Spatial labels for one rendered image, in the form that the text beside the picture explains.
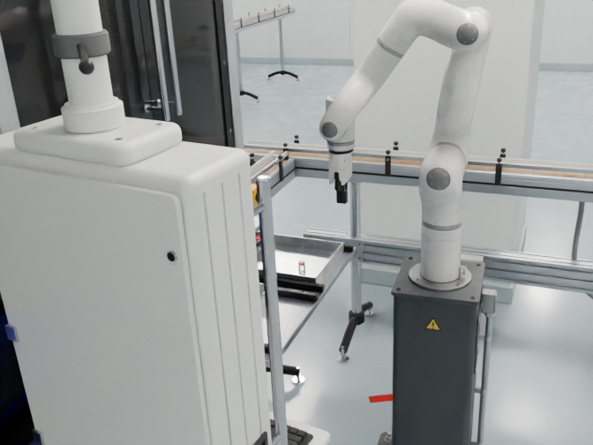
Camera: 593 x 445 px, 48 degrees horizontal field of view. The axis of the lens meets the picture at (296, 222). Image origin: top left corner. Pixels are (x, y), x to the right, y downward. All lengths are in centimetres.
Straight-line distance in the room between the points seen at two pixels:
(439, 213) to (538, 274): 113
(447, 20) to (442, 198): 48
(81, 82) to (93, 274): 31
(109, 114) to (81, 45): 11
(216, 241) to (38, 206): 32
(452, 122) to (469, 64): 16
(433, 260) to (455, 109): 46
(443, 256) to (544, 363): 140
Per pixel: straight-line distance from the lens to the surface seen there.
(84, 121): 111
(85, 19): 110
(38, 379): 145
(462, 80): 188
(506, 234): 360
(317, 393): 305
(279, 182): 290
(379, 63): 191
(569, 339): 355
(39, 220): 121
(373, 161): 298
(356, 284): 324
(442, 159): 189
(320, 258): 220
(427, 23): 186
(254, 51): 1104
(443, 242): 202
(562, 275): 302
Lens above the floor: 186
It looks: 23 degrees down
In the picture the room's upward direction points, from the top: 3 degrees counter-clockwise
